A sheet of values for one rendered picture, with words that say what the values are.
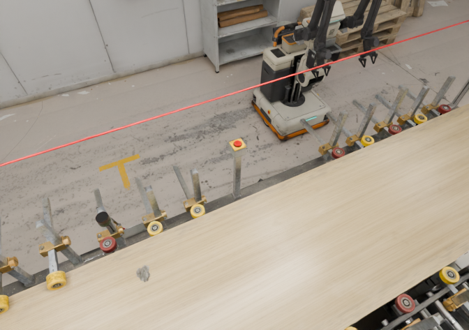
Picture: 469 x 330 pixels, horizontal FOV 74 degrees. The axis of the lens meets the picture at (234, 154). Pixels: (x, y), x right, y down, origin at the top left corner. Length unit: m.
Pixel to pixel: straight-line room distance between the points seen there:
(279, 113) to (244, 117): 0.50
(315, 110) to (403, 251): 1.87
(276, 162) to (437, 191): 1.51
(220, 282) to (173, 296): 0.23
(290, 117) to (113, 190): 1.86
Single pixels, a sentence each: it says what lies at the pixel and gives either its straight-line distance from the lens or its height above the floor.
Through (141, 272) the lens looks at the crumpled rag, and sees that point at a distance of 1.72.
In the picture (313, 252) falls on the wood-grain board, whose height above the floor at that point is 0.90.
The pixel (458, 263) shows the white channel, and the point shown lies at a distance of 2.06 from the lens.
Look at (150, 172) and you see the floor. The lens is 3.18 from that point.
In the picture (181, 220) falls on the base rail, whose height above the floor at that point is 0.70.
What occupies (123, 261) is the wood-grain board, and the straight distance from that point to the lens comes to 1.77.
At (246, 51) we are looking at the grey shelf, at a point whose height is 0.14.
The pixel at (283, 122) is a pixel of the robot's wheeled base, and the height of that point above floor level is 0.28.
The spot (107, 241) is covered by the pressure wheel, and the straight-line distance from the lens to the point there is 1.84.
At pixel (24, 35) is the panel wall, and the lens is 4.05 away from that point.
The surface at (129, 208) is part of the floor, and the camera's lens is 3.00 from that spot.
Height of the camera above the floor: 2.48
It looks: 50 degrees down
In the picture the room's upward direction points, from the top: 1 degrees clockwise
